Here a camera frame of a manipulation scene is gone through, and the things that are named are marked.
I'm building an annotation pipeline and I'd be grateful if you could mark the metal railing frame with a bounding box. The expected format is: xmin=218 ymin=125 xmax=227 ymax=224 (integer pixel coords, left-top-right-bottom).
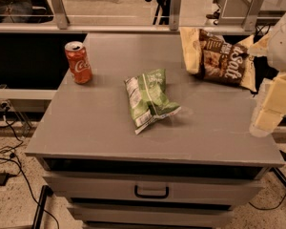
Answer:
xmin=0 ymin=0 xmax=278 ymax=35

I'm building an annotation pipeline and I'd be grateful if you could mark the black drawer handle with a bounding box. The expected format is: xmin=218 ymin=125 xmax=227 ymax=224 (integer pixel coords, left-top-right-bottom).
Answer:
xmin=133 ymin=185 xmax=170 ymax=199

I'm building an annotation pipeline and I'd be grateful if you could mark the orange soda can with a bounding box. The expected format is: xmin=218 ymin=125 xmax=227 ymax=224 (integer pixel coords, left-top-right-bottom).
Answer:
xmin=65 ymin=41 xmax=92 ymax=84

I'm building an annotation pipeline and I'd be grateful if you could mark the green jalapeno chip bag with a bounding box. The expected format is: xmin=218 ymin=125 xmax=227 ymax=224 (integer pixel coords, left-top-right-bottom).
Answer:
xmin=124 ymin=69 xmax=181 ymax=135

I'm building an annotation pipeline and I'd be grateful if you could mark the grey drawer cabinet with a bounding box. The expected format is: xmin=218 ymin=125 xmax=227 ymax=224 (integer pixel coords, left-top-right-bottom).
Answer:
xmin=27 ymin=33 xmax=283 ymax=229

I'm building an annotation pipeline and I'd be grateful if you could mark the black floor cable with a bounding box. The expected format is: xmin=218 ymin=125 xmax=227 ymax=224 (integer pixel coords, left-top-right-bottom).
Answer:
xmin=0 ymin=107 xmax=61 ymax=229

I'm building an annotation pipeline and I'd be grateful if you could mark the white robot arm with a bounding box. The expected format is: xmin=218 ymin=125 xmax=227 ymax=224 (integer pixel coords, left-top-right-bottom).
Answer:
xmin=249 ymin=12 xmax=286 ymax=137

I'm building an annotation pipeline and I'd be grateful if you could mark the brown and cream chip bag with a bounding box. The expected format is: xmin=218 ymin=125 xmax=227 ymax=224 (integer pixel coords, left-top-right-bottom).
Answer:
xmin=180 ymin=27 xmax=256 ymax=92

